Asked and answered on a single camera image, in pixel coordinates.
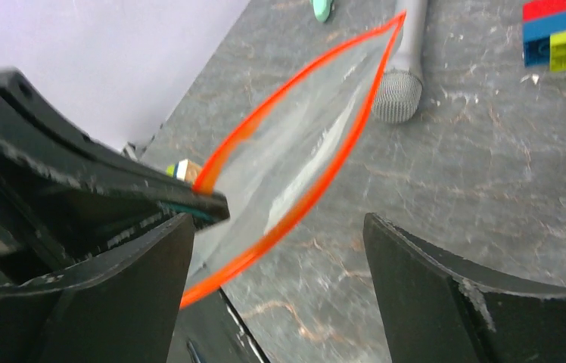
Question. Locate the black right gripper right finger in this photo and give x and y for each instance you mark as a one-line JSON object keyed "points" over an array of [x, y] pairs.
{"points": [[437, 306]]}

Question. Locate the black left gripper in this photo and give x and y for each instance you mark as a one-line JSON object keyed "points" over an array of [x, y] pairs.
{"points": [[65, 198]]}

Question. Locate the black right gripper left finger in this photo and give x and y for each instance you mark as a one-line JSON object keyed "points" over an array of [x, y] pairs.
{"points": [[120, 306]]}

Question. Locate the clear zip bag orange zipper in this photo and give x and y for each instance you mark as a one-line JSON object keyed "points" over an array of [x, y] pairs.
{"points": [[276, 164]]}

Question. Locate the small striped wooden block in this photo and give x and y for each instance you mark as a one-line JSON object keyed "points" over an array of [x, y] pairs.
{"points": [[185, 170]]}

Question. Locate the grey toy microphone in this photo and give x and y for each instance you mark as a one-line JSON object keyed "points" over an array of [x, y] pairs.
{"points": [[400, 90]]}

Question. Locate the multicolour brick block stack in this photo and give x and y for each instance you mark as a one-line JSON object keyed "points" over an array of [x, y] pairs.
{"points": [[544, 34]]}

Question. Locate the mint green toy pen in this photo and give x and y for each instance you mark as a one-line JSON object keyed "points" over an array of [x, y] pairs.
{"points": [[322, 9]]}

